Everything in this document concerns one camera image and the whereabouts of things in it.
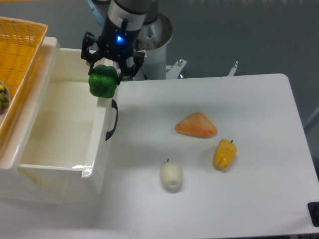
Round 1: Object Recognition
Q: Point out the white metal frame bracket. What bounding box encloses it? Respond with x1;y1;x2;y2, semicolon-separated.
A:
227;61;238;76

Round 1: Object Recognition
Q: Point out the bowl of green fruit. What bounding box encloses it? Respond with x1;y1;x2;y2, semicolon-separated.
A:
0;82;11;115

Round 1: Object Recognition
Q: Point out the white drawer cabinet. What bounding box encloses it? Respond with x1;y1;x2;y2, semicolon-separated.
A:
0;37;66;204

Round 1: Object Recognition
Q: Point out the black drawer handle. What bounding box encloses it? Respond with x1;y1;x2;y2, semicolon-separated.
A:
105;99;119;141

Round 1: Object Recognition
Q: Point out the white pear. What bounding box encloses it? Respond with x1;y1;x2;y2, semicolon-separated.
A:
159;160;183;193

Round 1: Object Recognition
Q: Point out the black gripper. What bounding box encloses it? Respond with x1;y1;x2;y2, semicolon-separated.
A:
81;0;147;86

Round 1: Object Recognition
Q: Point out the orange triangular bread piece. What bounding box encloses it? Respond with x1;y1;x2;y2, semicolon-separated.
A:
175;112;218;138

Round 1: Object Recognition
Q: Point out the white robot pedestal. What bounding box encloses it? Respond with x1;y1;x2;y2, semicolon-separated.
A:
133;13;172;81

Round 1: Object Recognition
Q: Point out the yellow bell pepper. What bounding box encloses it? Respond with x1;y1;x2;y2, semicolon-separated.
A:
212;139;237;170

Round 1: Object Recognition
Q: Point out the white open drawer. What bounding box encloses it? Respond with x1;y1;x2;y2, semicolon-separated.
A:
22;48;116;192

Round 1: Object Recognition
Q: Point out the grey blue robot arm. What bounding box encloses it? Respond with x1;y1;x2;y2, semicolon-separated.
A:
81;0;153;89

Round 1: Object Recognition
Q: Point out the black table corner fixture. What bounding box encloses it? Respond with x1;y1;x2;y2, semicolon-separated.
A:
307;202;319;228

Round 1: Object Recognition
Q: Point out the green bell pepper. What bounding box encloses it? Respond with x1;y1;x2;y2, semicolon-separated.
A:
88;65;118;99

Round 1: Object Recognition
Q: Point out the yellow woven basket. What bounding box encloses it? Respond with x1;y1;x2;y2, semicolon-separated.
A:
0;16;48;142

